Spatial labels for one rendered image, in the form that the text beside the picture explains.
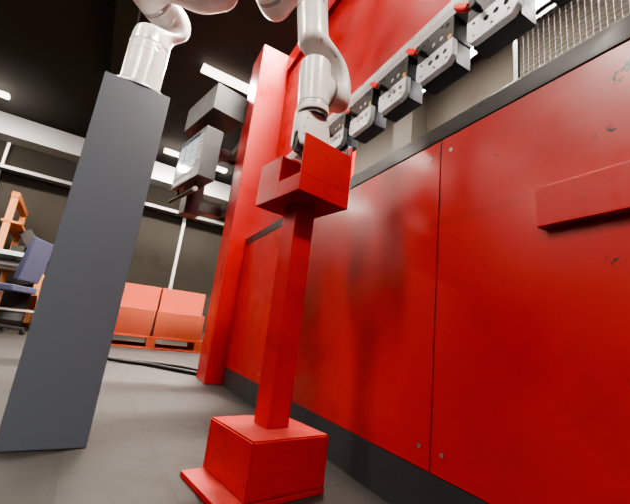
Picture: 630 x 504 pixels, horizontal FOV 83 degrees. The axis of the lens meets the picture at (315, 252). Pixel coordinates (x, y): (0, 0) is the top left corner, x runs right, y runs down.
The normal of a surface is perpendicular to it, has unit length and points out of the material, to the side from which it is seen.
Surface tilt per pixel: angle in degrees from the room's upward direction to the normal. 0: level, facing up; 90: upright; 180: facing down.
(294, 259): 90
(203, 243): 90
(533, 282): 90
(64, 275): 90
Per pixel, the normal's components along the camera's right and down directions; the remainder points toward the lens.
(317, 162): 0.64, -0.11
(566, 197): -0.87, -0.21
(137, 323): 0.39, -0.17
